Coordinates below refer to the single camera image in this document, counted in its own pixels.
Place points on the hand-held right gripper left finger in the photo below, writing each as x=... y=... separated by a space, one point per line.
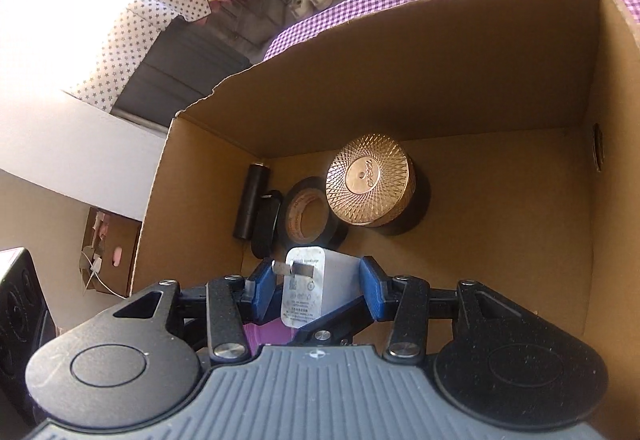
x=262 y=291

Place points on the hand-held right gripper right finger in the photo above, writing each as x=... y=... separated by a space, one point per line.
x=374 y=291

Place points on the white charger plug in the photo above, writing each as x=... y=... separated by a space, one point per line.
x=325 y=280

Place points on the black key fob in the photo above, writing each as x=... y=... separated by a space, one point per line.
x=266 y=225

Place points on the brown cardboard box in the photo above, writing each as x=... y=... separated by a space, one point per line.
x=450 y=70

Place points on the pink scalloped lid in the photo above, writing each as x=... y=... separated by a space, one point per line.
x=267 y=335

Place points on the black cylinder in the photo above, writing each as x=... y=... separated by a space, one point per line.
x=251 y=200

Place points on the black tape roll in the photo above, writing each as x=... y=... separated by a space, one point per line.
x=292 y=200

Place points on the black jar with gold lid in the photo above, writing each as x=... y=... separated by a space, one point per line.
x=370 y=180

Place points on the small open cardboard box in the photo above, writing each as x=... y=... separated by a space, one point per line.
x=120 y=240

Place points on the dark grey cabinet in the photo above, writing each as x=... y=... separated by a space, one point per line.
x=165 y=85

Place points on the white star-print cloth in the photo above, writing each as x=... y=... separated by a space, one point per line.
x=125 y=45

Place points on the purple checked tablecloth with rabbit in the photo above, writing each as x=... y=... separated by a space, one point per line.
x=350 y=10

